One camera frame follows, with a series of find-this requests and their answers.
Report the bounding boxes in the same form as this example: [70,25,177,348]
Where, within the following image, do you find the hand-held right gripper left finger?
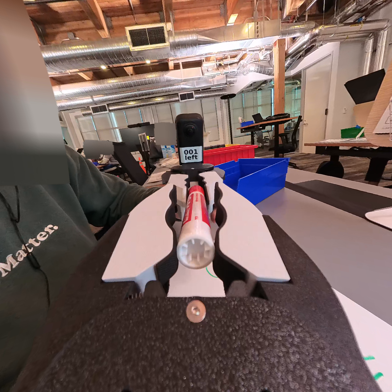
[101,184,179,292]

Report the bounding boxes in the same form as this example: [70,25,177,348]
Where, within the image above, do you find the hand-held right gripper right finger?
[213,181,291,284]

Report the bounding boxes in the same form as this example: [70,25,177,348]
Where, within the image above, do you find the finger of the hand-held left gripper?
[200,172,226,215]
[167,173,188,220]

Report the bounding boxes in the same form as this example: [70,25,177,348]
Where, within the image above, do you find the blue plastic bin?
[214,158,290,205]

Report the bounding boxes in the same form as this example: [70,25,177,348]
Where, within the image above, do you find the red dry erase marker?
[177,185,215,270]

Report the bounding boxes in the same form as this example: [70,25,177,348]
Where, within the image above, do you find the small white whiteboard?
[167,254,392,392]

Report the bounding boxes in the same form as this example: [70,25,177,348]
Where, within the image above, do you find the person's left forearm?
[66,145,163,227]

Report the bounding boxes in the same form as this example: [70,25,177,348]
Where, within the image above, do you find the red plastic bin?
[203,145,258,166]

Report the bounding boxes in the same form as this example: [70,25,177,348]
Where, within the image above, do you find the black sign stand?
[112,141,149,186]

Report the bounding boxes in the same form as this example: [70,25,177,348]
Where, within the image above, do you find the black floor lamp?
[220,93,237,146]

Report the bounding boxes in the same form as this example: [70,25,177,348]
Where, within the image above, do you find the black monitor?
[119,122,155,144]

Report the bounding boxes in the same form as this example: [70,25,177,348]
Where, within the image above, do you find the wooden standing desk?
[236,116,302,158]

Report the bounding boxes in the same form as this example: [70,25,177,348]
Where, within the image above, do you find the black office chair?
[277,116,303,158]

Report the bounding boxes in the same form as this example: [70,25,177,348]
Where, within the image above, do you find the wooden pillar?
[273,38,286,118]

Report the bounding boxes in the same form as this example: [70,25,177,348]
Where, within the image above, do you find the wooden desk black legs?
[304,139,392,186]

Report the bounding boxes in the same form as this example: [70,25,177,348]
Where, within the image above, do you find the white door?
[302,52,335,144]

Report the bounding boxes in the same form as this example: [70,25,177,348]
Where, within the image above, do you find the ceiling air vent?
[125,23,169,51]

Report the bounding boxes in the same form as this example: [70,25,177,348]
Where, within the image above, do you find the green plastic bin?
[341,126,369,139]

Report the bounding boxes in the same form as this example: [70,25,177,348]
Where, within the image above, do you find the printed instruction sheet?
[372,95,392,135]

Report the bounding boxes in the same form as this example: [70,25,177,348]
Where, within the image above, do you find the silver air duct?
[52,69,238,100]
[40,21,316,74]
[285,18,389,71]

